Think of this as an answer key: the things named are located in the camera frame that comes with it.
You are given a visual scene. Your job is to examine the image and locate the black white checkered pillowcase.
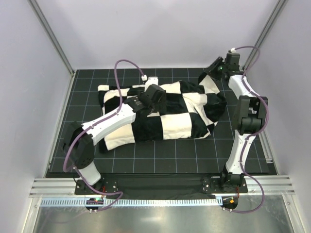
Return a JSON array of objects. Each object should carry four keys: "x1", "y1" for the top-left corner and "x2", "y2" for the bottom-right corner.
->
[{"x1": 97, "y1": 75, "x2": 227, "y2": 153}]

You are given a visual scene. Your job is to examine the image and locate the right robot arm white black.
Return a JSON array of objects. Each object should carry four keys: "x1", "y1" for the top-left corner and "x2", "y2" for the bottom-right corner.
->
[{"x1": 207, "y1": 49, "x2": 268, "y2": 193}]

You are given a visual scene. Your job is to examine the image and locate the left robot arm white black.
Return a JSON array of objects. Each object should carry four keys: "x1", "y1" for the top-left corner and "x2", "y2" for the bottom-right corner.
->
[{"x1": 63, "y1": 84, "x2": 166, "y2": 195}]

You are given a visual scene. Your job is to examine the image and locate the black grid cutting mat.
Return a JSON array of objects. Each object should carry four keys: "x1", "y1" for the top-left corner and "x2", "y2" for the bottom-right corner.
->
[{"x1": 45, "y1": 67, "x2": 278, "y2": 175}]

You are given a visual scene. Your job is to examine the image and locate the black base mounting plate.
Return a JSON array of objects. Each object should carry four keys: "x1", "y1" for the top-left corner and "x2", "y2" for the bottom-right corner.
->
[{"x1": 75, "y1": 173, "x2": 248, "y2": 198}]

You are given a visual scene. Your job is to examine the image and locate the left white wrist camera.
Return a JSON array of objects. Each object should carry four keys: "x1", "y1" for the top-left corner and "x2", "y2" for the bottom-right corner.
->
[{"x1": 145, "y1": 77, "x2": 158, "y2": 87}]

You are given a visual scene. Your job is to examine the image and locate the right aluminium corner post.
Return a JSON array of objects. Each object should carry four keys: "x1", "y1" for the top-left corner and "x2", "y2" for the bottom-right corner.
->
[{"x1": 243, "y1": 0, "x2": 288, "y2": 70}]

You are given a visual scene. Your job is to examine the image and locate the aluminium corner post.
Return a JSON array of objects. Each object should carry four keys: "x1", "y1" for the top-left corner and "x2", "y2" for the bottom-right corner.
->
[
  {"x1": 243, "y1": 0, "x2": 288, "y2": 70},
  {"x1": 28, "y1": 0, "x2": 75, "y2": 76}
]

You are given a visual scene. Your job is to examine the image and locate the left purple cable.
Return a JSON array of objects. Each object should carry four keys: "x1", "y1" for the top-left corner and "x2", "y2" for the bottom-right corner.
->
[{"x1": 63, "y1": 59, "x2": 148, "y2": 211}]

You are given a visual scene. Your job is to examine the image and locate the aluminium front frame rail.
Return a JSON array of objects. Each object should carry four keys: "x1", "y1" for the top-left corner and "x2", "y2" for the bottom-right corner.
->
[{"x1": 29, "y1": 175, "x2": 295, "y2": 198}]

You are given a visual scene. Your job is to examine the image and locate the slotted white cable duct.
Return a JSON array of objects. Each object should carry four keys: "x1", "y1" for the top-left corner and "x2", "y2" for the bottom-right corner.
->
[{"x1": 40, "y1": 197, "x2": 223, "y2": 208}]

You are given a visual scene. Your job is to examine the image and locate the left aluminium corner post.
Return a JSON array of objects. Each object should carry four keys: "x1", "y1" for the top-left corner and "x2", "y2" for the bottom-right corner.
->
[{"x1": 28, "y1": 0, "x2": 75, "y2": 76}]

